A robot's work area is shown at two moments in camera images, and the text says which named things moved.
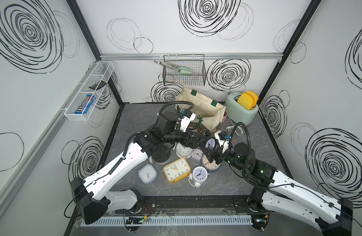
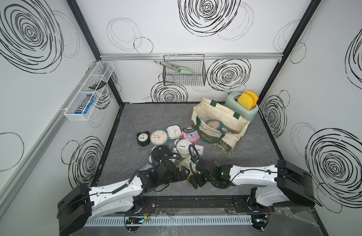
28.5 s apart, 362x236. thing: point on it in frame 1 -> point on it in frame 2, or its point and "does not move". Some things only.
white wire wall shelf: (89, 92) does not move
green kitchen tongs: (183, 70) does not move
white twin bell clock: (182, 151) does not move
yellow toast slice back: (254, 96) does not move
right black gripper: (211, 156) -> (199, 182)
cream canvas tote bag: (211, 110) -> (218, 125)
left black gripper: (192, 144) -> (178, 177)
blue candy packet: (83, 107) does not move
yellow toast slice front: (246, 101) does not move
